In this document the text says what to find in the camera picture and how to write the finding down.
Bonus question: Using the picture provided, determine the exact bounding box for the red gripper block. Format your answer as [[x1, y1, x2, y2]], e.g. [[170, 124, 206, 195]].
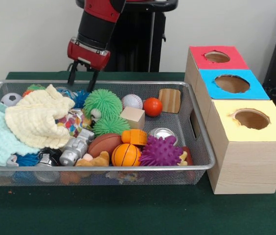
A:
[[67, 36, 111, 93]]

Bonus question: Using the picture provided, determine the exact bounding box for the crushed clear plastic bottle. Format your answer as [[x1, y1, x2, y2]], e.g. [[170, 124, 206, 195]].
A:
[[54, 86, 76, 98]]

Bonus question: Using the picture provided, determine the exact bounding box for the cream knitted cloth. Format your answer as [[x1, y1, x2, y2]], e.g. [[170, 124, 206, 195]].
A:
[[4, 84, 76, 149]]

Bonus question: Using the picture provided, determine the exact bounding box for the shallow silver mesh bin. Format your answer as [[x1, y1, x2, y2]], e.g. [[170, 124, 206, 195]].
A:
[[0, 80, 216, 187]]

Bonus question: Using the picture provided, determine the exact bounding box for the wooden box with three holes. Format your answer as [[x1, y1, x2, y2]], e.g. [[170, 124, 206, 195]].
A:
[[184, 45, 276, 195]]

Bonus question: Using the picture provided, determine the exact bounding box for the green puffer toy with eyes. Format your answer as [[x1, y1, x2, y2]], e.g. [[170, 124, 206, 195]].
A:
[[83, 89, 123, 120]]

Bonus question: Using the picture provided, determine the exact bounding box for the plain wooden cube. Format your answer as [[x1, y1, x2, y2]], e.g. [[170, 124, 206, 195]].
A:
[[120, 106, 145, 130]]

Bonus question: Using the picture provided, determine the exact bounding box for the grey plastic toy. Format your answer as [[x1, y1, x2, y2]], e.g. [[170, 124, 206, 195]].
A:
[[59, 129, 95, 166]]

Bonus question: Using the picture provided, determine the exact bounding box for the small orange ball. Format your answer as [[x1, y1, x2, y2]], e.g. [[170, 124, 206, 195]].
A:
[[143, 97, 163, 118]]

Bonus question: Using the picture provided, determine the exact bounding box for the orange ridged plastic toy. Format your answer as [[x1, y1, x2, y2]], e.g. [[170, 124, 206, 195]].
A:
[[121, 129, 148, 147]]

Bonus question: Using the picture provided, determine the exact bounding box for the orange toy basketball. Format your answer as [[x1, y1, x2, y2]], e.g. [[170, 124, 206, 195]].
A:
[[111, 143, 142, 167]]

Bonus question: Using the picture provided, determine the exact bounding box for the silver drink can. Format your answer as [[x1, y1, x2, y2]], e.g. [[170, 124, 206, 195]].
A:
[[149, 127, 179, 146]]

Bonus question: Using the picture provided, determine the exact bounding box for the purple spiky ball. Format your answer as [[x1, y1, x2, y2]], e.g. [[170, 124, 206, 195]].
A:
[[139, 135, 184, 167]]

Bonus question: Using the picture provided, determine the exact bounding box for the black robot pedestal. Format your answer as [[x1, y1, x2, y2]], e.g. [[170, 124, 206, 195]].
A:
[[75, 0, 179, 72]]

